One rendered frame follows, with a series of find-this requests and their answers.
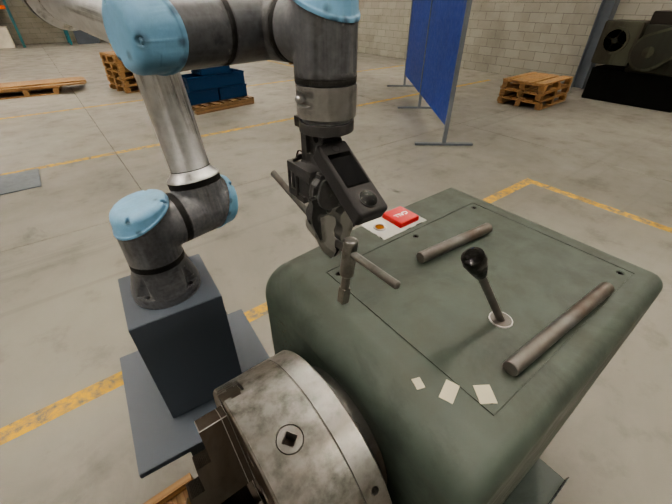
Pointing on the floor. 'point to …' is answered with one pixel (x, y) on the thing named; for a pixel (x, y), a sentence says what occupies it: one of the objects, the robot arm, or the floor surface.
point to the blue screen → (436, 56)
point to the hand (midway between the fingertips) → (336, 252)
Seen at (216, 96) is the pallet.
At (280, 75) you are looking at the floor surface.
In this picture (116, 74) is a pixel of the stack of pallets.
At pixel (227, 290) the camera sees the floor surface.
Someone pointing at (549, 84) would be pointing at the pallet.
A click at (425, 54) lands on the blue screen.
